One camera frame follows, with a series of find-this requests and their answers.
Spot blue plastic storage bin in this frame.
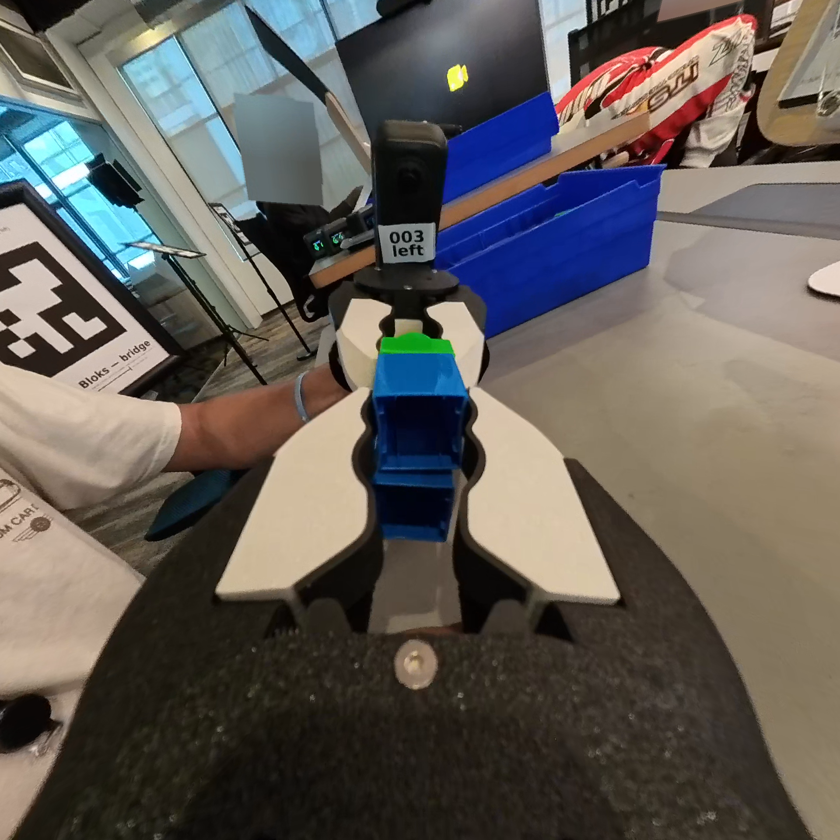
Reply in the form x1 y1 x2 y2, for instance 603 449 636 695
434 164 665 339

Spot framed marker sign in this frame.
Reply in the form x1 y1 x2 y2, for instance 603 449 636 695
0 180 185 398

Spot black charger with green displays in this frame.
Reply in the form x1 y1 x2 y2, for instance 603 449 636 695
303 210 378 258

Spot green two-stud toy block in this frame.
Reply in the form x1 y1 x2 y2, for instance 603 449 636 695
379 332 455 358

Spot blue office chair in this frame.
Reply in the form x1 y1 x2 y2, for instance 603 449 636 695
144 467 250 542

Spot black monitor screen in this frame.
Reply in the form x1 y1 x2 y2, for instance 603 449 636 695
335 0 552 142

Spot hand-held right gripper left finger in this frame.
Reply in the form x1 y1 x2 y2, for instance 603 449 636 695
214 387 385 601

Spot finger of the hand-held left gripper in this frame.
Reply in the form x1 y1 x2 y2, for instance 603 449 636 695
427 301 488 388
336 298 396 392

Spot black lanyard strap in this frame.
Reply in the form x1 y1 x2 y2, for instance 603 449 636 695
0 694 63 756

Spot black-backed tilted board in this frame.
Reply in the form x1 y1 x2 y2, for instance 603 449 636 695
244 7 374 178

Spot blue background bins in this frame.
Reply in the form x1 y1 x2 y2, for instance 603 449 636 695
446 92 559 204

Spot black tripod stand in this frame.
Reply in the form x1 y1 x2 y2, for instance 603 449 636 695
121 239 270 388

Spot blue single-stud toy block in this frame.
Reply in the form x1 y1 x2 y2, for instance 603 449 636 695
373 469 455 543
372 354 469 472

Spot grey table cable cover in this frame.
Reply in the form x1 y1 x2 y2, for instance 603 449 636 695
656 180 840 234

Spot person's white shirt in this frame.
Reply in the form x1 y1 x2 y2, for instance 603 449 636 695
0 364 185 834

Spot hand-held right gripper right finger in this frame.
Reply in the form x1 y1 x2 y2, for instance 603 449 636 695
453 386 622 618

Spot wooden instruction board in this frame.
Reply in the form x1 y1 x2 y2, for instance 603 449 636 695
758 0 840 147

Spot black studio light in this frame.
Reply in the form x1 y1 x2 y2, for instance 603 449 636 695
85 154 145 207

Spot person's left forearm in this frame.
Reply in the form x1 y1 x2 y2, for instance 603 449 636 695
177 364 349 475

